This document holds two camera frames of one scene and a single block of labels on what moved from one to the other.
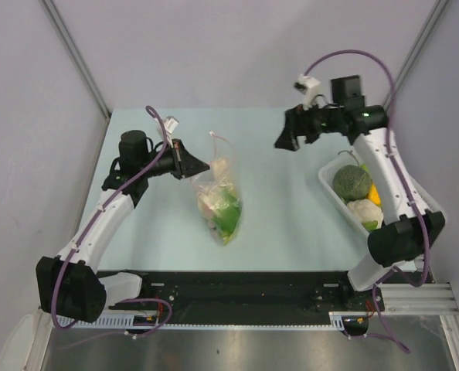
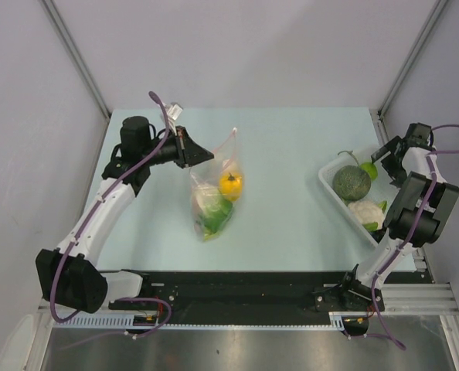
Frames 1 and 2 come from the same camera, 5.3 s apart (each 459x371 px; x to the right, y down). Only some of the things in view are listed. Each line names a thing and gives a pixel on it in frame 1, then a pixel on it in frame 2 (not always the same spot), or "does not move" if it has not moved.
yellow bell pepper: (373, 195) -> (230, 186)
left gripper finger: (192, 165) -> (195, 153)
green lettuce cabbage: (227, 214) -> (215, 218)
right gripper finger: (311, 136) -> (394, 168)
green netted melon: (351, 182) does not move
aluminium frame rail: (427, 299) does not move
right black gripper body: (316, 120) -> (396, 141)
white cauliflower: (369, 214) does not move
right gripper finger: (287, 139) -> (385, 149)
